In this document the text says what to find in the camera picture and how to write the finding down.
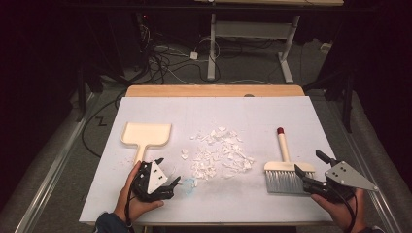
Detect right hand-held gripper cable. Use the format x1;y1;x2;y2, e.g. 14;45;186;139
334;186;360;233

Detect person's right hand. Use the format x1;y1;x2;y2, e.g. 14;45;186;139
310;189;367;233

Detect white table mat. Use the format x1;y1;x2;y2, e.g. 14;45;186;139
79;95;364;225

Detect aluminium rail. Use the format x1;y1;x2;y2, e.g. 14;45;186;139
13;92;100;233
334;103;404;233

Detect cream brush with red tip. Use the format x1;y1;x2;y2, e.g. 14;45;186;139
263;126;317;195

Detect person's left hand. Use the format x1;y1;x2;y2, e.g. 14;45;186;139
113;161;165;224

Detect black stand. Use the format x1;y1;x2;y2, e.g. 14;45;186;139
342;72;355;134
75;66;89;123

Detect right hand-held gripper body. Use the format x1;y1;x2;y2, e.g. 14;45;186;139
303;160;379;205

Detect cream plastic dustpan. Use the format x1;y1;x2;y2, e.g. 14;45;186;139
120;121;173;167

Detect bundle of floor cables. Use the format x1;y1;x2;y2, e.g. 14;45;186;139
81;18;273;159

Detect left hand-held gripper cable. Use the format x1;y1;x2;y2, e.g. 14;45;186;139
123;181;136;233

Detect hand-held gripper cable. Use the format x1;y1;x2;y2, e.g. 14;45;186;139
123;181;136;233
334;186;360;233

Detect white metal desk frame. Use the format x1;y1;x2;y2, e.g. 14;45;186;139
206;12;301;85

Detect pile of white paper scraps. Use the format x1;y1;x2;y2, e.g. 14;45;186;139
180;126;256;182

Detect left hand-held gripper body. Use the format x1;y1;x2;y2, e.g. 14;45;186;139
130;160;175;204

